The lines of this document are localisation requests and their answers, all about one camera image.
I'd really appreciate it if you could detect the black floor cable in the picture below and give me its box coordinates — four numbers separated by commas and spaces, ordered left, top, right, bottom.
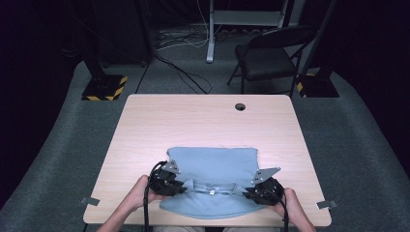
154, 52, 214, 95

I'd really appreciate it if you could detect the bundle of floor cables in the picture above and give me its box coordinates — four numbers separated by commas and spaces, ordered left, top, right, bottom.
156, 28, 228, 51

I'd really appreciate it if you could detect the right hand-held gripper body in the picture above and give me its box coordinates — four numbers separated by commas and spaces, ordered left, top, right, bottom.
250, 166, 285, 207

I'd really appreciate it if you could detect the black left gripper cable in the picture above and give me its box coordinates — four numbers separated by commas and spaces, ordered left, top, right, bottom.
142, 160, 168, 232

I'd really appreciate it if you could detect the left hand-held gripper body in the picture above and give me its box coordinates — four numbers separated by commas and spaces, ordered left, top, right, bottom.
149, 159, 182, 197

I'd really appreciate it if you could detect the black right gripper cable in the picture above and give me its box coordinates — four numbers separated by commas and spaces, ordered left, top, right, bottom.
264, 189, 290, 232

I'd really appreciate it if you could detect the person's left hand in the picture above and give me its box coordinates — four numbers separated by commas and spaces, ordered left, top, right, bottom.
128, 174, 163, 213

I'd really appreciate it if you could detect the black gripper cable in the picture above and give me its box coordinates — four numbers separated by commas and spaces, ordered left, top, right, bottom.
142, 160, 168, 232
264, 189, 290, 232

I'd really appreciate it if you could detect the light blue printed t-shirt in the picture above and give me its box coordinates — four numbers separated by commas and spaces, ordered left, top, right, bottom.
160, 146, 261, 220

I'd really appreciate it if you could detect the grey table edge bracket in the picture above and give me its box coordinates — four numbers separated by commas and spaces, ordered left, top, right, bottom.
79, 196, 102, 207
316, 199, 338, 211

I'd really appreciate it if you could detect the black folding chair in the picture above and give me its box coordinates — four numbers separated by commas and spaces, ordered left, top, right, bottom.
226, 24, 319, 99

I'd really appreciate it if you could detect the person's right hand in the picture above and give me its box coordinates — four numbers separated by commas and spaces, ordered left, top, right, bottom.
268, 188, 307, 224

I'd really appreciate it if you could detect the black stand with striped base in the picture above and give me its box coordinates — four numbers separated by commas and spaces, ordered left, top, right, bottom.
295, 0, 340, 99
80, 0, 130, 102

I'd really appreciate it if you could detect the dark cabinet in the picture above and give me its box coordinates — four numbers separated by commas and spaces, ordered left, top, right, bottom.
93, 0, 157, 66

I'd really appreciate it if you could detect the white metal stand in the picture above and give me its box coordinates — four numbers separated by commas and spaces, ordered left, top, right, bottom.
206, 0, 290, 64

